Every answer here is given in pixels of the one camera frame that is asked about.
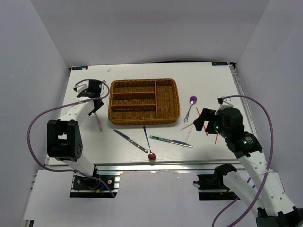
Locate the purple iridescent spoon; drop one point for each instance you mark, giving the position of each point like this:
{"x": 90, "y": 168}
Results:
{"x": 193, "y": 100}

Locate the white chopstick long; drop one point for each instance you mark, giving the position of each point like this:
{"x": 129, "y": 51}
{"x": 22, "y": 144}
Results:
{"x": 189, "y": 132}

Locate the pink handled fork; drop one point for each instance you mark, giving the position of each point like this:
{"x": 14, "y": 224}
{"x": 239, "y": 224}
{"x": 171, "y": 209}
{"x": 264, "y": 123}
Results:
{"x": 98, "y": 122}

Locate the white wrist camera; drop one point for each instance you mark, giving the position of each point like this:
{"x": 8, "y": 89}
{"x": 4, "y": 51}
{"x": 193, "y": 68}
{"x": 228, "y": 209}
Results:
{"x": 80, "y": 87}
{"x": 224, "y": 103}

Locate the woven wicker cutlery tray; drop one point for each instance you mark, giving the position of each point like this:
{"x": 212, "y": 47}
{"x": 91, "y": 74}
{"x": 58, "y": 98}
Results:
{"x": 143, "y": 102}

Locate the right blue table label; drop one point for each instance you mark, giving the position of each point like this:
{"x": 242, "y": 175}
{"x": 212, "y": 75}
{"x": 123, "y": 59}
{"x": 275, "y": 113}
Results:
{"x": 220, "y": 63}

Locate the green handled table knife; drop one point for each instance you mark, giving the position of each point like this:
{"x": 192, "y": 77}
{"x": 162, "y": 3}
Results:
{"x": 176, "y": 142}

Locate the blue table label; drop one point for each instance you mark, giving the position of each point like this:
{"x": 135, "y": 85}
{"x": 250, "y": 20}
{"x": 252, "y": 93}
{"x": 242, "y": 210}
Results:
{"x": 79, "y": 68}
{"x": 220, "y": 63}

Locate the iridescent round bowl spoon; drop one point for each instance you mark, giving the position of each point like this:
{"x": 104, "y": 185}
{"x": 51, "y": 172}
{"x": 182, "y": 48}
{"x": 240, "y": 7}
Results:
{"x": 151, "y": 155}

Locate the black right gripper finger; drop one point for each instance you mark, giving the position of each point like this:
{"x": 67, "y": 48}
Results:
{"x": 199, "y": 122}
{"x": 211, "y": 118}

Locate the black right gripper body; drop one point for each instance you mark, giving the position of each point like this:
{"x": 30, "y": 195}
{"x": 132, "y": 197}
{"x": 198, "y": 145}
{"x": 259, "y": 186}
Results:
{"x": 223, "y": 130}

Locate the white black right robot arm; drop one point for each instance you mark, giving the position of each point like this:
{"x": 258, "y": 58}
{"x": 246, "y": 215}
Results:
{"x": 267, "y": 201}

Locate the left blue table label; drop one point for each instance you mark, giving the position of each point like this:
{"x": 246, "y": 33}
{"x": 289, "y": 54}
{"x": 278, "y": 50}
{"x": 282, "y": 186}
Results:
{"x": 79, "y": 68}

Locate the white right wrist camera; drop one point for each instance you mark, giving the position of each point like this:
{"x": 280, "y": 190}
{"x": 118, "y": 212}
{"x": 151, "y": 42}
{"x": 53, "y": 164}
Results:
{"x": 224, "y": 103}

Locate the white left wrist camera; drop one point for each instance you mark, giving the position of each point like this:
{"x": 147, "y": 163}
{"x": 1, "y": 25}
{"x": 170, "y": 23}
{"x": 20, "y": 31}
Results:
{"x": 80, "y": 87}

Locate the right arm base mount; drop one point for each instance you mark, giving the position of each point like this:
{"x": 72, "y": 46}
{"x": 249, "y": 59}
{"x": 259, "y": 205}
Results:
{"x": 210, "y": 189}

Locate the aluminium table frame rail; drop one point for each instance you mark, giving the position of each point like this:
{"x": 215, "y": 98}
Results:
{"x": 200, "y": 79}

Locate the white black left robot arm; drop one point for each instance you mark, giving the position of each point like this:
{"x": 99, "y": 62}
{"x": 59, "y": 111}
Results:
{"x": 64, "y": 141}

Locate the silver patterned table knife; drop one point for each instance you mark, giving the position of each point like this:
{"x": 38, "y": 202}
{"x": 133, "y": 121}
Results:
{"x": 131, "y": 141}

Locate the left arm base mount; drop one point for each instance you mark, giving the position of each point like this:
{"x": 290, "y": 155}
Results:
{"x": 83, "y": 187}

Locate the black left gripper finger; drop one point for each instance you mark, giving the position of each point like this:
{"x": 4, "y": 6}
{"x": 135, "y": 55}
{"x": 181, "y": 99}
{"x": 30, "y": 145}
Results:
{"x": 93, "y": 107}
{"x": 99, "y": 104}

